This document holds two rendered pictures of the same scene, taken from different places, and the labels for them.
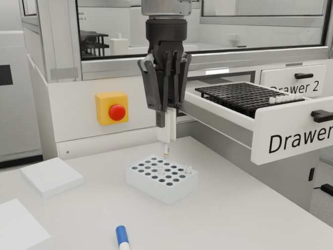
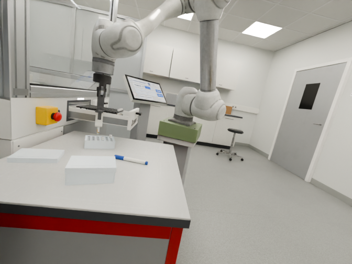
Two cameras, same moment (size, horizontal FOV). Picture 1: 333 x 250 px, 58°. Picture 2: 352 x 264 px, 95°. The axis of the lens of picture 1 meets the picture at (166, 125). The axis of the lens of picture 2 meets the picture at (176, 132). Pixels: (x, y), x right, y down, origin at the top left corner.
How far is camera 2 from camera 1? 0.58 m
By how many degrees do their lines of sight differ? 68
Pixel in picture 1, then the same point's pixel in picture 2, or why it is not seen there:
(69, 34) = (23, 67)
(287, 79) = not seen: hidden behind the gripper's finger
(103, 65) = (41, 89)
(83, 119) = (28, 122)
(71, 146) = (20, 142)
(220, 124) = (105, 120)
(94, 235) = not seen: hidden behind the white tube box
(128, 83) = (50, 101)
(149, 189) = (101, 145)
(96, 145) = (33, 139)
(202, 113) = (92, 116)
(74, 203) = not seen: hidden behind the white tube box
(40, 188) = (53, 158)
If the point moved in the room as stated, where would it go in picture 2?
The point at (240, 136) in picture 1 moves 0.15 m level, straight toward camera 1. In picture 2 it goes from (118, 122) to (135, 129)
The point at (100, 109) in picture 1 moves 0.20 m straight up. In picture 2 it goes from (47, 115) to (48, 63)
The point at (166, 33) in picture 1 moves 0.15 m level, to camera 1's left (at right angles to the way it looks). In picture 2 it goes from (108, 81) to (77, 74)
